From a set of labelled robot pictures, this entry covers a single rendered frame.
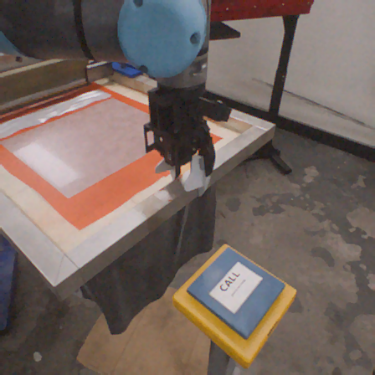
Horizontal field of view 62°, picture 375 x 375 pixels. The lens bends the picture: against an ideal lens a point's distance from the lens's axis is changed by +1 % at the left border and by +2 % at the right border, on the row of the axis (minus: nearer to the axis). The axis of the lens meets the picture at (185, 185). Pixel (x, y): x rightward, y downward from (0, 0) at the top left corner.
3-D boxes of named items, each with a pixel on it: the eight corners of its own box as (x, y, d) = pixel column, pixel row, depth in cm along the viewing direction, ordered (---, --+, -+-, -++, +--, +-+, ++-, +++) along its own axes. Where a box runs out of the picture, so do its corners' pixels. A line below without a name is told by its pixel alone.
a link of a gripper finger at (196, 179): (182, 208, 55) (172, 162, 50) (202, 192, 58) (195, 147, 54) (195, 213, 53) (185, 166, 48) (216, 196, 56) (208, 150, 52)
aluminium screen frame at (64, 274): (273, 138, 76) (275, 124, 74) (61, 302, 43) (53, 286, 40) (87, 64, 116) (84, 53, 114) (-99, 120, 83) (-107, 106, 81)
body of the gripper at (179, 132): (145, 155, 51) (137, 84, 44) (179, 136, 56) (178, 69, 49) (178, 173, 48) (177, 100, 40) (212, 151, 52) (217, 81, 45)
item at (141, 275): (217, 246, 105) (228, 137, 77) (110, 351, 79) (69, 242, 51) (210, 242, 106) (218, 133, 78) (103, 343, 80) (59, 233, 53)
